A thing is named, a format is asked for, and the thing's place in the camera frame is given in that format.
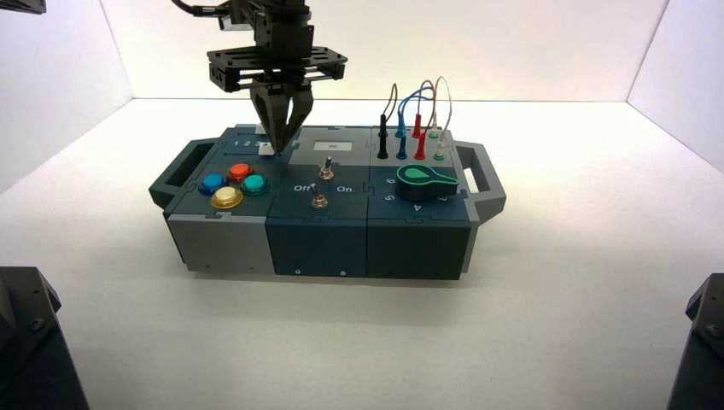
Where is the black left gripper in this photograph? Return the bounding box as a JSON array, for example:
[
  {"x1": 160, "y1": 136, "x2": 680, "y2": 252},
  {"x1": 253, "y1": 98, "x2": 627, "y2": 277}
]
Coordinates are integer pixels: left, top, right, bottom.
[{"x1": 207, "y1": 26, "x2": 348, "y2": 155}]

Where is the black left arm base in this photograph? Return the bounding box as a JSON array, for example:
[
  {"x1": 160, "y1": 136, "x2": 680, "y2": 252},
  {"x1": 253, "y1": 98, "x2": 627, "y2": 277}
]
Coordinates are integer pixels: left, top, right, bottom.
[{"x1": 0, "y1": 266, "x2": 90, "y2": 410}]

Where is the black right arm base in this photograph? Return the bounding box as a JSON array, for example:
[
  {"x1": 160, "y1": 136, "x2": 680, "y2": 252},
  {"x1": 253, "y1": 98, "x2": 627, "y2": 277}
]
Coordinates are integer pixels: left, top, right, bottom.
[{"x1": 666, "y1": 272, "x2": 724, "y2": 410}]

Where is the orange push button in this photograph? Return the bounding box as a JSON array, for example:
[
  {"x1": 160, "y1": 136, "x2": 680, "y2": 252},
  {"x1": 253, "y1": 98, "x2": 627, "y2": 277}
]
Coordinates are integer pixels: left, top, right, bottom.
[{"x1": 227, "y1": 162, "x2": 255, "y2": 184}]

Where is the teal push button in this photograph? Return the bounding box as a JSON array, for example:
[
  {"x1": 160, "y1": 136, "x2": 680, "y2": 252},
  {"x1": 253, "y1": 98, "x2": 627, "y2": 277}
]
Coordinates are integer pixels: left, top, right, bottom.
[{"x1": 241, "y1": 173, "x2": 272, "y2": 197}]

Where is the black banana plug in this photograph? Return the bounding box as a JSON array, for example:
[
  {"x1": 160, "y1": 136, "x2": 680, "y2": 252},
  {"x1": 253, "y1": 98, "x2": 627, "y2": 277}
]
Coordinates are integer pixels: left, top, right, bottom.
[{"x1": 377, "y1": 113, "x2": 390, "y2": 160}]

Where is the blue push button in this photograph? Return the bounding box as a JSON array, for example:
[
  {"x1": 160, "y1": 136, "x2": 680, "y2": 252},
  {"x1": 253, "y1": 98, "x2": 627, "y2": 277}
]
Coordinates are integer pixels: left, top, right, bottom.
[{"x1": 199, "y1": 173, "x2": 227, "y2": 196}]

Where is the yellow push button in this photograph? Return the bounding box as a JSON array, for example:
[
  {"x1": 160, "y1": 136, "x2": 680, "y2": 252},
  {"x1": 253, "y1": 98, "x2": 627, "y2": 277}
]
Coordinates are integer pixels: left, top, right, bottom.
[{"x1": 210, "y1": 186, "x2": 245, "y2": 212}]

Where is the grey and blue control box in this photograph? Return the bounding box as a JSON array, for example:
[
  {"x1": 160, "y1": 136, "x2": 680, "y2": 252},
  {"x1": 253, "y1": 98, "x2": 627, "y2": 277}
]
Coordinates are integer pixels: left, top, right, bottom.
[{"x1": 149, "y1": 123, "x2": 507, "y2": 281}]

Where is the green rotary knob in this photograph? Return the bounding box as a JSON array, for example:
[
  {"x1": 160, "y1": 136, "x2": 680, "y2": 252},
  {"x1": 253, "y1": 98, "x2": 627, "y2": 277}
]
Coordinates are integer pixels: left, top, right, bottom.
[{"x1": 394, "y1": 165, "x2": 460, "y2": 203}]

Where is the grey jumper wire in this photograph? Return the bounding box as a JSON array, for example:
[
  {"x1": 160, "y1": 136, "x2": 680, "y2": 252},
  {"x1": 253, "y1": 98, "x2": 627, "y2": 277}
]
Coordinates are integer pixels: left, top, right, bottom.
[{"x1": 382, "y1": 83, "x2": 400, "y2": 117}]

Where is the blue jumper wire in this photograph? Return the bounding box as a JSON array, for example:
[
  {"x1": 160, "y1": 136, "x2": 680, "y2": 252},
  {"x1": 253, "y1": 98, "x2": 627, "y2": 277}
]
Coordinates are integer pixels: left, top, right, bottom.
[{"x1": 397, "y1": 87, "x2": 435, "y2": 123}]

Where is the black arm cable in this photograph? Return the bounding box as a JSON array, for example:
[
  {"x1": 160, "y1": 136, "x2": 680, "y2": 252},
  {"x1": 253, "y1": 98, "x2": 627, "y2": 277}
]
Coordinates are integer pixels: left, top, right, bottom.
[{"x1": 169, "y1": 0, "x2": 229, "y2": 17}]

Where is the red jumper wire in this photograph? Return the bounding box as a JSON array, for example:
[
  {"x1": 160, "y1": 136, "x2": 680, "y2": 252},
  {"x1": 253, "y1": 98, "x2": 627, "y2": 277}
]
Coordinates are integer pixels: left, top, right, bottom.
[{"x1": 417, "y1": 79, "x2": 437, "y2": 117}]

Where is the white jumper wire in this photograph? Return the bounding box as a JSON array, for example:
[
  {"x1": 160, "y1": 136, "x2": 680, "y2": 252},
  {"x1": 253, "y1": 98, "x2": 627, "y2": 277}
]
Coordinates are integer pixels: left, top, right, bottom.
[{"x1": 434, "y1": 76, "x2": 453, "y2": 137}]

